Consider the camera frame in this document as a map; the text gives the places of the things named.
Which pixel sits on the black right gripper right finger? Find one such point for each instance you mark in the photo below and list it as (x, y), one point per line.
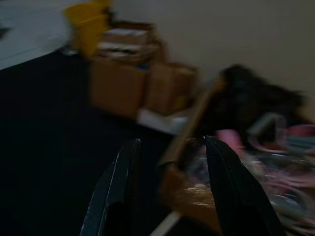
(231, 186)

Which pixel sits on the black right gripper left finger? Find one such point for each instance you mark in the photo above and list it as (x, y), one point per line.
(115, 177)

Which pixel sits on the large cardboard box of trash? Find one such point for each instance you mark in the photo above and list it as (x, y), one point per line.
(192, 196)

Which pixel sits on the yellow plastic rubbish bin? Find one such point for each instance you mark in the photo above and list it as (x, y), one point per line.
(91, 22)

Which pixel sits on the white flat box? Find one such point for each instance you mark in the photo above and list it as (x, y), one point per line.
(157, 120)

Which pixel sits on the black floor mat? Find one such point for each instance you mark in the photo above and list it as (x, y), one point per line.
(49, 137)

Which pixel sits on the black cloth bundle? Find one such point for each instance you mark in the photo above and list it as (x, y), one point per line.
(246, 98)

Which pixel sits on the large plain cardboard box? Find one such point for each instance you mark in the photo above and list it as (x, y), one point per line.
(118, 86)

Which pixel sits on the cardboard box with yellow mark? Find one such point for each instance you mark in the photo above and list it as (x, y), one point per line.
(167, 86)

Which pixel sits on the open cardboard box with papers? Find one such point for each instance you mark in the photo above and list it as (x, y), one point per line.
(130, 41)

